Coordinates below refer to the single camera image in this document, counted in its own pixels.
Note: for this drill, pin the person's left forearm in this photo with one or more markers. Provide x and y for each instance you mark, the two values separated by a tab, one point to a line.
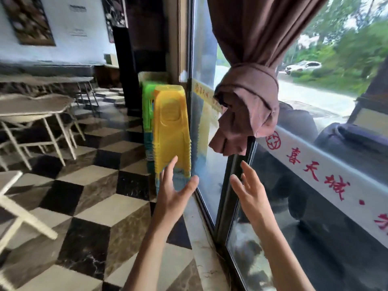
151	254

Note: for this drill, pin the person's left hand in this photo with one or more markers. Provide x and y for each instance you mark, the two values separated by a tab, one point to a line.
169	197

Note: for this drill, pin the person's right thumb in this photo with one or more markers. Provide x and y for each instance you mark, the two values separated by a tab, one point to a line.
238	183

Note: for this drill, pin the stack of green plastic stools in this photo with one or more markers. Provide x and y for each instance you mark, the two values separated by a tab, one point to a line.
148	118

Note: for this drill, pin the white banner with red print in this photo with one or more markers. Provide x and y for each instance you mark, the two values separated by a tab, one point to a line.
327	175

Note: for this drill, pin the yellow banner with red print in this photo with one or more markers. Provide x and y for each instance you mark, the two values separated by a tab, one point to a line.
207	96

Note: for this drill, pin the black window frame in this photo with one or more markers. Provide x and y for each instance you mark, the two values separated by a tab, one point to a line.
232	190

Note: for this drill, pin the dark wooden pillar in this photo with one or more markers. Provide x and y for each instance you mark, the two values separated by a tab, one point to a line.
127	66

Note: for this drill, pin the person's left thumb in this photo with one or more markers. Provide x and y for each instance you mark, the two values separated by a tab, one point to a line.
189	187

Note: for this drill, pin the long grey table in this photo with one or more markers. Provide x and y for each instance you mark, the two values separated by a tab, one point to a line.
48	80

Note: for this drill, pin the person's right hand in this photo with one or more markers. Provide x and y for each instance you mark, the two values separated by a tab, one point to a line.
254	196

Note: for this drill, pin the framed wall picture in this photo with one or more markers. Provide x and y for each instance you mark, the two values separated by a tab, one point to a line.
30	19

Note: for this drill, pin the person's right forearm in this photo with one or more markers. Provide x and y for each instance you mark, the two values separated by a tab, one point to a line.
280	254

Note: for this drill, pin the dark patterned wall picture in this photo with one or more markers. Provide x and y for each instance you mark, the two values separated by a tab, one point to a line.
114	12

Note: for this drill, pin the brown tied curtain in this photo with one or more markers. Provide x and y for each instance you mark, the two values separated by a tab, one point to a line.
251	72

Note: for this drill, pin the round folding table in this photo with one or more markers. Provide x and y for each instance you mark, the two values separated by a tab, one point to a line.
33	112

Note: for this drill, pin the white car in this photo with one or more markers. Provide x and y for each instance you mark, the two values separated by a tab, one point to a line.
303	67

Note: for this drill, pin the stack of yellow plastic stools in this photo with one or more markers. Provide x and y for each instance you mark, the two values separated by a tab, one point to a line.
171	130

